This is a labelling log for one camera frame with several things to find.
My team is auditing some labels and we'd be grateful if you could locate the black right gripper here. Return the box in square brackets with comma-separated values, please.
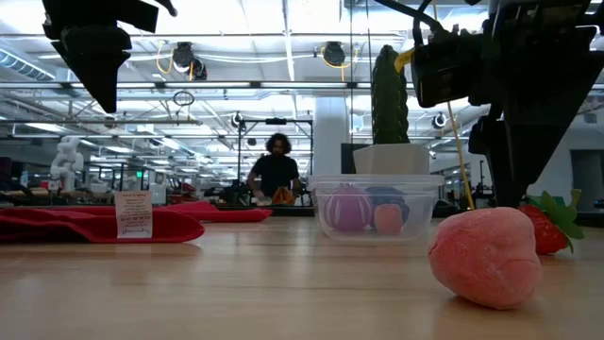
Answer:
[468, 0, 604, 209]

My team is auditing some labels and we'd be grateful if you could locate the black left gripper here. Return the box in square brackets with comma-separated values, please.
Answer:
[41, 0, 160, 114]

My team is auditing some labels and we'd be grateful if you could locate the red strawberry toy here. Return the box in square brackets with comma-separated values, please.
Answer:
[517, 188, 586, 257]

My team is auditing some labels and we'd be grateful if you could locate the clear plastic tupperware container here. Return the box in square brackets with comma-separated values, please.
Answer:
[309, 174, 445, 245]

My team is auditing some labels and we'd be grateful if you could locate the pink peach toy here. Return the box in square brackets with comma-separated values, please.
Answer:
[428, 206, 544, 312]

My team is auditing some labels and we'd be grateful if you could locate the purple grapes toy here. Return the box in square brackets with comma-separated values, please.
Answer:
[364, 185, 411, 230]

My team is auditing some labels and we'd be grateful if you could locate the pink dragon fruit toy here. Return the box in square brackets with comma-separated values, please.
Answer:
[373, 203, 405, 236]

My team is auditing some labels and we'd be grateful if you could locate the purple white onion toy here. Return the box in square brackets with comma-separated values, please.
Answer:
[322, 183, 376, 233]

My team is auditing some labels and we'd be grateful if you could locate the green cactus in white pot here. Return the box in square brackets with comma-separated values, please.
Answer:
[352, 44, 432, 177]

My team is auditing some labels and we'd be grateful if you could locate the red cloth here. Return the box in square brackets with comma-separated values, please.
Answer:
[0, 200, 274, 245]

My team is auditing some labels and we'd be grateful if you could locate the black monitor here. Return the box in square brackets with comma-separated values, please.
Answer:
[340, 143, 374, 174]

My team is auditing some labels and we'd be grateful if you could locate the person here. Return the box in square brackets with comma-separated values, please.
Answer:
[246, 132, 304, 207]

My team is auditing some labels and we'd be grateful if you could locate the orange bag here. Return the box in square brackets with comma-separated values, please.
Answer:
[272, 186, 296, 207]

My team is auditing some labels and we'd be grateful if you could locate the yellow hanging cable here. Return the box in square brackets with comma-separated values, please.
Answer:
[443, 101, 476, 212]

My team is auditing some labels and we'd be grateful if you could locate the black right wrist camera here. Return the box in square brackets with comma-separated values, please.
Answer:
[410, 30, 485, 109]

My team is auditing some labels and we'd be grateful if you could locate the yellow cable tag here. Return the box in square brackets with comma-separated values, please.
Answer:
[394, 46, 416, 73]

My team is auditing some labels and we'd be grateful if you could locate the black camera cable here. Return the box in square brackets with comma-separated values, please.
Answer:
[372, 0, 445, 46]

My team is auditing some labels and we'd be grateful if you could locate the black gantry frame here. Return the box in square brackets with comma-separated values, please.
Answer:
[237, 117, 315, 183]

